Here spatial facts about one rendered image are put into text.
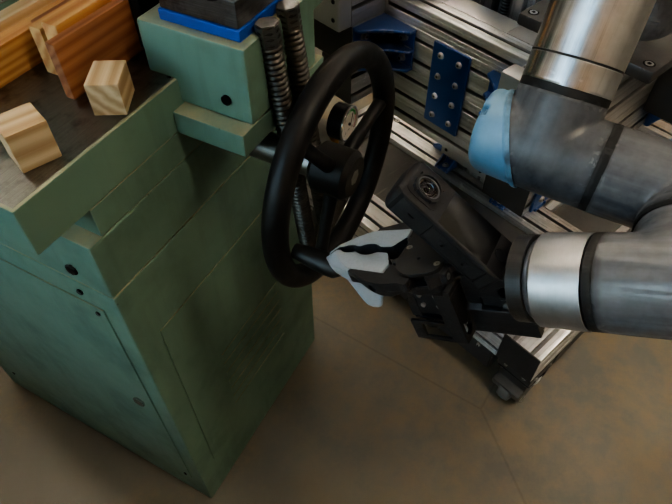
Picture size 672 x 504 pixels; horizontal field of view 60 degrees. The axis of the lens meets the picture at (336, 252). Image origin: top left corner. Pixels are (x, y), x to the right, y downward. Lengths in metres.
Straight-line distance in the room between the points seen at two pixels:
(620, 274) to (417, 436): 1.00
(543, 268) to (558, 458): 1.01
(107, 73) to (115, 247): 0.19
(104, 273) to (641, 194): 0.53
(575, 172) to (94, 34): 0.49
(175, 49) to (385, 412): 0.98
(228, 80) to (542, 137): 0.32
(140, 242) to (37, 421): 0.88
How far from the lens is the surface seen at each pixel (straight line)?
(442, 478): 1.36
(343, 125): 0.97
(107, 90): 0.64
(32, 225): 0.60
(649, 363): 1.64
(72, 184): 0.62
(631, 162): 0.51
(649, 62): 0.95
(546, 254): 0.46
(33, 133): 0.60
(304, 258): 0.61
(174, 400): 0.97
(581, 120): 0.51
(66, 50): 0.67
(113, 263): 0.70
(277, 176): 0.55
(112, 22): 0.71
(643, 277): 0.44
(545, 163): 0.51
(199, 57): 0.65
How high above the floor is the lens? 1.27
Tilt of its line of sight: 50 degrees down
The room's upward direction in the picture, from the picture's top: straight up
